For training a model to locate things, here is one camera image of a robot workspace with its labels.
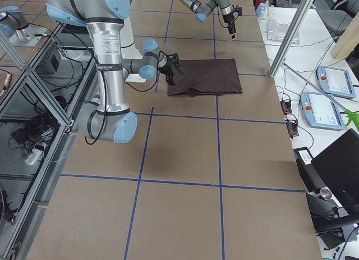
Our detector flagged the black laptop computer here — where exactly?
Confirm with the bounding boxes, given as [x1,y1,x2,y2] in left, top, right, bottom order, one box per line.
[312,129,358,214]

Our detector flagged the clear plastic bag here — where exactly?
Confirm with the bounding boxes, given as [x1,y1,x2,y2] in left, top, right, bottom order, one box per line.
[267,18,291,42]

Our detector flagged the blue teach pendant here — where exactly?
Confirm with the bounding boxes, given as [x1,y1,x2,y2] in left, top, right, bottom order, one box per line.
[316,66,356,99]
[300,92,346,131]

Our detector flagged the orange black terminal block far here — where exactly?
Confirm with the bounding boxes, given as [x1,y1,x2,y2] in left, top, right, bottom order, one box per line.
[280,100,292,115]

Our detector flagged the wooden beam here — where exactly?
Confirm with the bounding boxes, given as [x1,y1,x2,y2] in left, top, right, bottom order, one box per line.
[330,13,359,60]

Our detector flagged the brown t-shirt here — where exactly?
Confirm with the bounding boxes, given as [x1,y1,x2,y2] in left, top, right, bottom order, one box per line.
[167,58,242,97]

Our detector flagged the aluminium table frame rail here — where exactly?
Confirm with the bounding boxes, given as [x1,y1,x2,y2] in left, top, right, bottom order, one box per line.
[1,24,95,259]

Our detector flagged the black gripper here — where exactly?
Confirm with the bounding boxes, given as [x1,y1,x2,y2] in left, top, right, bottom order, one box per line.
[159,60,176,86]
[223,13,236,39]

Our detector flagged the green white reacher grabber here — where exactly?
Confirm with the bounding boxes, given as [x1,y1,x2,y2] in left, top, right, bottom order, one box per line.
[282,62,359,128]

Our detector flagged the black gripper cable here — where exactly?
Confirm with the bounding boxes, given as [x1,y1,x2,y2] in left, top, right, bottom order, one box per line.
[126,51,186,93]

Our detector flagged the aluminium frame post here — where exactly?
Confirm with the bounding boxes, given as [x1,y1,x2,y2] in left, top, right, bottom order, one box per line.
[268,0,314,78]

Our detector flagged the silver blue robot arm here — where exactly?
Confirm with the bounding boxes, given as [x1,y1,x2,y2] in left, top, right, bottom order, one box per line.
[46,0,180,143]
[179,0,242,39]

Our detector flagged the black box with label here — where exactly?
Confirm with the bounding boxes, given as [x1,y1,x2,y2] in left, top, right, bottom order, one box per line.
[293,147,326,193]

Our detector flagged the far blue teach pendant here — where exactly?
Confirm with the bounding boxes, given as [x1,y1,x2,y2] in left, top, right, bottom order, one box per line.
[316,66,356,99]

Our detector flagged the near blue teach pendant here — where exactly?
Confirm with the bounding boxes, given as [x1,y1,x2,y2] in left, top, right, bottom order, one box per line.
[300,92,346,131]

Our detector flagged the silver metal cylinder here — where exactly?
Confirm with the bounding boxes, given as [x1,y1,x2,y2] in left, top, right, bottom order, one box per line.
[315,188,333,200]

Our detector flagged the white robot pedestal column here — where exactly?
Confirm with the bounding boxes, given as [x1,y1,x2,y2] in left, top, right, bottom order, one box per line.
[120,17,146,83]

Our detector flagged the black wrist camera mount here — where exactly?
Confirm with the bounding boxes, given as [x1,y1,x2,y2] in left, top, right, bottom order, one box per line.
[167,53,180,69]

